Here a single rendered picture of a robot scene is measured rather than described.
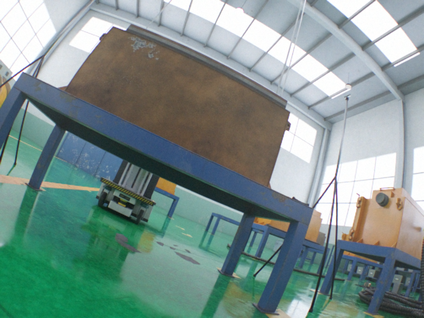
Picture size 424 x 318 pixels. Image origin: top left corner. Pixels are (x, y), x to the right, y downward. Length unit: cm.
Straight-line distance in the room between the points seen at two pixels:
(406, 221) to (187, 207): 928
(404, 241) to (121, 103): 293
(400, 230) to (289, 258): 170
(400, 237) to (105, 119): 278
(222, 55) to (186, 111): 1200
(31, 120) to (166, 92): 1159
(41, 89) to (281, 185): 1217
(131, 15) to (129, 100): 1315
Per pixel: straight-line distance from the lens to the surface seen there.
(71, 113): 111
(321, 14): 984
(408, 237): 297
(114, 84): 134
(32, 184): 193
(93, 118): 107
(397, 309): 263
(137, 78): 134
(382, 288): 229
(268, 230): 410
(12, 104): 132
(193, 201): 1058
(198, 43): 1323
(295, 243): 125
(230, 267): 186
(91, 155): 1076
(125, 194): 250
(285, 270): 125
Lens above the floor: 38
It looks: 15 degrees up
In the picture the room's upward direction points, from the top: 23 degrees clockwise
